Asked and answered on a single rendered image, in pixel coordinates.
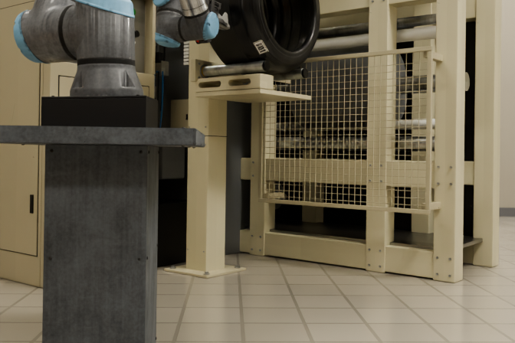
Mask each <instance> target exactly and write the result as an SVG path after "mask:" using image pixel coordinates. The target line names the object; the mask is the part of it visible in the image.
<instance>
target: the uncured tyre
mask: <svg viewBox="0 0 515 343"><path fill-rule="evenodd" d="M215 1H217V2H219V3H221V9H219V14H220V15H221V16H222V15H223V14H224V13H225V12H226V13H227V14H228V24H229V25H230V29H228V30H221V29H218V34H217V35H216V37H215V38H212V39H211V40H212V41H211V42H210V44H211V46H212V48H213V49H214V51H215V53H216V54H217V55H218V57H219V58H220V59H221V61H222V62H223V63H224V64H236V63H244V62H252V61H260V60H268V61H269V63H270V66H271V67H270V70H269V71H265V72H256V73H241V74H244V75H246V74H267V75H271V74H285V73H288V72H291V71H292V70H295V69H297V68H298V67H299V66H301V65H302V64H303V63H304V61H305V60H306V59H307V58H308V56H309V55H310V52H311V51H312V50H313V47H314V45H315V43H316V40H317V36H318V32H319V27H320V2H319V0H215ZM260 40H262V41H263V42H264V44H265V46H266V48H267V49H268V52H266V53H263V54H259V53H258V51H257V49H256V47H255V46H254V44H253V43H254V42H256V41H260Z"/></svg>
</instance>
